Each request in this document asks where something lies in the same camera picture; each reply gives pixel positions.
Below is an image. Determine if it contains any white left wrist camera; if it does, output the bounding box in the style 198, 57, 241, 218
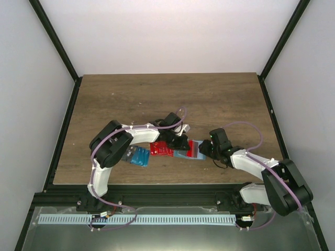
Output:
177, 124, 190, 136

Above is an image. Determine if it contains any grey metal base plate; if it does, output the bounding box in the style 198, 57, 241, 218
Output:
22, 208, 321, 250

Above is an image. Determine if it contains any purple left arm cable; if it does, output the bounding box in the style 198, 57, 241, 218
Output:
90, 105, 188, 232

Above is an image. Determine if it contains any black frame post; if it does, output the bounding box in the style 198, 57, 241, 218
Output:
259, 0, 311, 79
28, 0, 80, 82

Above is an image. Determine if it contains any black left frame post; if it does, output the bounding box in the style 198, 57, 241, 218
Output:
28, 0, 80, 82

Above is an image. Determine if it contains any black front frame rail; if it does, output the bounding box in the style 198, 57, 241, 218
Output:
31, 184, 253, 212

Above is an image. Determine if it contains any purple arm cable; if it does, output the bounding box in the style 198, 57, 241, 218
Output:
90, 105, 188, 232
222, 121, 304, 231

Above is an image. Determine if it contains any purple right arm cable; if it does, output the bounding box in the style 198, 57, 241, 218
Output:
222, 121, 304, 231

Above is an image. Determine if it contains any red credit card pile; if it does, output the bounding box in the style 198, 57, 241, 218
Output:
150, 141, 174, 157

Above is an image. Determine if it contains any blue credit card pile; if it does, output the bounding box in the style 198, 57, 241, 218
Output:
130, 146, 150, 167

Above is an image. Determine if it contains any light blue slotted cable duct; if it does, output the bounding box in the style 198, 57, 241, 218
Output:
38, 214, 236, 226

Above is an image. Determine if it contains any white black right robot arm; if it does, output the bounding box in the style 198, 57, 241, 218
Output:
199, 128, 314, 216

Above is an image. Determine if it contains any single red credit card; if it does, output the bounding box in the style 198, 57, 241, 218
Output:
186, 140, 202, 159

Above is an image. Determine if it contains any blue card holder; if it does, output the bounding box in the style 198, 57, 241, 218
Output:
173, 140, 206, 160

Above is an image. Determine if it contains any black right frame post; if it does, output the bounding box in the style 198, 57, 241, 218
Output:
259, 0, 311, 79

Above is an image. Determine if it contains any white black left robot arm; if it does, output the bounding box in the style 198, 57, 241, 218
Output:
87, 112, 190, 211

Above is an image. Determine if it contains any black credit card pile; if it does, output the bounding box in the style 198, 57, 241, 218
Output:
121, 145, 138, 163

